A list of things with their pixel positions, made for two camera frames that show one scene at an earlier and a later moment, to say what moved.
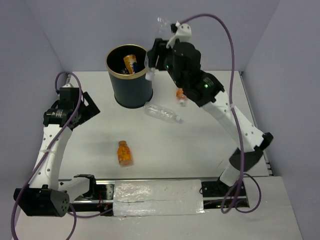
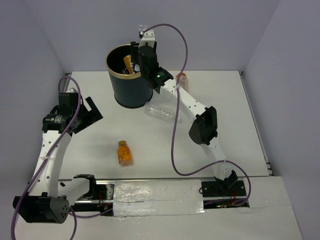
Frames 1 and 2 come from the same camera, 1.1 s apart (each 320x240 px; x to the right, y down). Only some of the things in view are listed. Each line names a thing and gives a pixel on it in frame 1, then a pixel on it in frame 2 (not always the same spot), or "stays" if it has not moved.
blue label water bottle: (125, 71) stays
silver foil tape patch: (154, 197) stays
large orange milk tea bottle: (129, 60) stays
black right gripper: (158, 46) to (133, 47)
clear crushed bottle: (155, 110) stays
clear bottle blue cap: (164, 28) to (141, 28)
